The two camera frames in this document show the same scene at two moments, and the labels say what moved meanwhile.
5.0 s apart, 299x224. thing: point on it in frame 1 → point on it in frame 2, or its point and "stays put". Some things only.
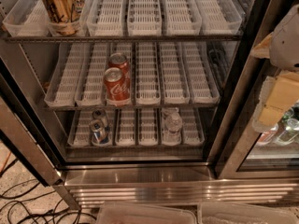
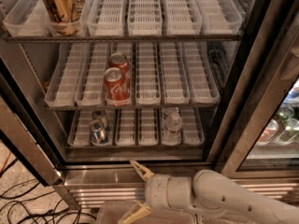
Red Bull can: (99, 135) stays put
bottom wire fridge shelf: (135, 151) stays put
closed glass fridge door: (245, 153) stays put
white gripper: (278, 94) → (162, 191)
